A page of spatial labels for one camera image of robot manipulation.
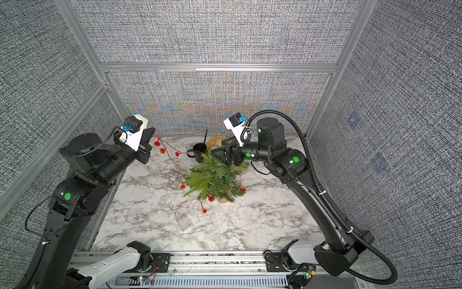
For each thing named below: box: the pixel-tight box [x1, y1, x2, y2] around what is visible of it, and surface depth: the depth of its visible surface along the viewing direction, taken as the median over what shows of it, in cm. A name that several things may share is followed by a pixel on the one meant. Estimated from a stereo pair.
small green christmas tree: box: [183, 151, 250, 204], surface depth 71 cm
